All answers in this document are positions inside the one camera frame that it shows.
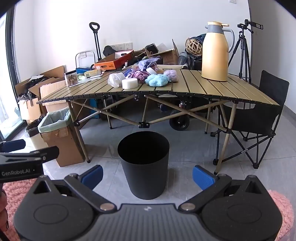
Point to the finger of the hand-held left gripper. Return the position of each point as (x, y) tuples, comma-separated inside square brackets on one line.
[(46, 154), (13, 145)]

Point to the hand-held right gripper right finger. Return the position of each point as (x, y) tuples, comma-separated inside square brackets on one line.
[(203, 177)]

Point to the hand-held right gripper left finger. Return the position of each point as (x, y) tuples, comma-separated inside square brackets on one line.
[(93, 176)]

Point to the black trash bin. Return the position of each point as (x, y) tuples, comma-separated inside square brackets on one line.
[(143, 176)]

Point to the clear plastic bag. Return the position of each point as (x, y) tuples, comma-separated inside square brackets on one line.
[(114, 80)]

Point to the pale pink plush toy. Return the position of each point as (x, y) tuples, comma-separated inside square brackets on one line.
[(172, 74)]

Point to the blue plush toy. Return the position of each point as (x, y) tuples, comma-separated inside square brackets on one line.
[(157, 80)]

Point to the purple satin cloth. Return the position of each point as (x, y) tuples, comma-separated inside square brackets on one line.
[(138, 75)]

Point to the small bin with black liner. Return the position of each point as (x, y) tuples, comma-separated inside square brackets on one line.
[(34, 139)]

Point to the cardboard box with green liner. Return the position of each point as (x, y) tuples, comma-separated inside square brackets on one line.
[(62, 143)]

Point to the pink fluffy pant leg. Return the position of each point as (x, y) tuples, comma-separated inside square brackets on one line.
[(282, 208), (20, 194)]

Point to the white cardboard box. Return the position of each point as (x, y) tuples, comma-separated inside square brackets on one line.
[(30, 109)]

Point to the tall cardboard box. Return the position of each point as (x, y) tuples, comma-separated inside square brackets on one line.
[(55, 97)]

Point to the blue board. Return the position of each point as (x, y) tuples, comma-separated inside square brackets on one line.
[(94, 109)]

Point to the clear snack jar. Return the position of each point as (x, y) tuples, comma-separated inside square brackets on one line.
[(71, 80)]

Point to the green packet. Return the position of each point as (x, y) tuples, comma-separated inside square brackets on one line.
[(81, 77)]

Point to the blue plastic box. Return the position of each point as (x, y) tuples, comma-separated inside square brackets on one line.
[(83, 70)]

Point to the tan folding table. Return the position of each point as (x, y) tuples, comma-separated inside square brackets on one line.
[(208, 85)]

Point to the yellow paper box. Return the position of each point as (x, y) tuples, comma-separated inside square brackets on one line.
[(92, 73)]

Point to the white tape roll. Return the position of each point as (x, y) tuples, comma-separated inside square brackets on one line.
[(129, 83)]

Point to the black folding chair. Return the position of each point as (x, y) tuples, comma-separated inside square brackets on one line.
[(272, 92)]

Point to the orange cardboard box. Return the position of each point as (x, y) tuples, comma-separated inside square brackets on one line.
[(108, 63)]

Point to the small white roll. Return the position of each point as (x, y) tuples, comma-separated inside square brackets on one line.
[(150, 70)]

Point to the yellow thermos jug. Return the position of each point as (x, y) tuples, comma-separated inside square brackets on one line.
[(214, 58)]

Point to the black bag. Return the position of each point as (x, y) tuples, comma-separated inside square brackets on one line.
[(108, 51)]

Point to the grey blue water bottle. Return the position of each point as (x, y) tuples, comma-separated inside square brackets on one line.
[(182, 58)]

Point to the open brown cardboard box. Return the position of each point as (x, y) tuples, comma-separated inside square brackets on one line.
[(168, 56)]

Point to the woven rattan ball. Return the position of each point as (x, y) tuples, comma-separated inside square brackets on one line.
[(194, 46)]

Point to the black pouch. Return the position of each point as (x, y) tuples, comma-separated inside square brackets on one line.
[(151, 48)]

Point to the white wall sockets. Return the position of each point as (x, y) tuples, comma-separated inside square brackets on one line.
[(121, 45)]

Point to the black camera tripod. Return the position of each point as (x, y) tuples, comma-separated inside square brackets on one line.
[(242, 46)]

